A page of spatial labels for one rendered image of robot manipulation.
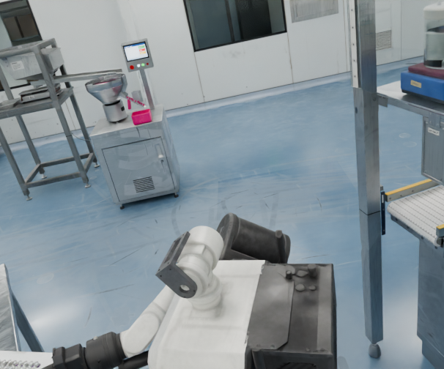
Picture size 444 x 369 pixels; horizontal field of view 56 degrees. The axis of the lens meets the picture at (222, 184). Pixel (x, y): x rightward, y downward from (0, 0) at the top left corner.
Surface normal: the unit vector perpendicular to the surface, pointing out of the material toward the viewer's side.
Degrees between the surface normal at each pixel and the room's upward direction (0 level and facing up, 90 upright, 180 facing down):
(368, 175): 90
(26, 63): 91
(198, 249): 0
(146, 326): 50
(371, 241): 90
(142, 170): 90
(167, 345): 0
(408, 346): 0
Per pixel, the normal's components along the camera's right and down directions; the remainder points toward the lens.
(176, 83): 0.10, 0.43
